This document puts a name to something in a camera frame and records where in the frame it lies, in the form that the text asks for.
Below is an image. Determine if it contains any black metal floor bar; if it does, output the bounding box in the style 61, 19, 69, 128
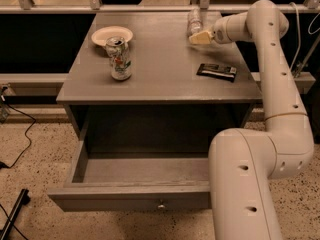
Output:
0, 189, 30, 240

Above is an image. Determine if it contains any crushed green soda can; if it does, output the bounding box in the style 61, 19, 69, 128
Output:
105, 36, 131, 81

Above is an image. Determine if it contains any metal window railing frame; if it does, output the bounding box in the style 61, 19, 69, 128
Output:
0, 0, 320, 16

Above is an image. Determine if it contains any black snack packet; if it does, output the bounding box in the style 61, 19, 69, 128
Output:
197, 63, 237, 82

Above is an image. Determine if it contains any white cable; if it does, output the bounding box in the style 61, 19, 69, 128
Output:
288, 2, 320, 72

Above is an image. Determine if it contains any clear plastic water bottle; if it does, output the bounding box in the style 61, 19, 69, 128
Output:
187, 8, 203, 36

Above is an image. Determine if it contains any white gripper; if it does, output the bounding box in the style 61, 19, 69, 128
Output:
189, 16, 238, 45

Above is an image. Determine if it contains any grey open top drawer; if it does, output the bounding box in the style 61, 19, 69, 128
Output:
47, 117, 221, 213

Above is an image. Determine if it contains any grey wooden nightstand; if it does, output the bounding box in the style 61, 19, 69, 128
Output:
56, 11, 264, 152

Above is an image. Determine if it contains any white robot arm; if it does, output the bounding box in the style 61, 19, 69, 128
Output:
189, 0, 314, 240

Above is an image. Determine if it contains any black floor cable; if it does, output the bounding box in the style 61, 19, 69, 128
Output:
0, 87, 38, 170

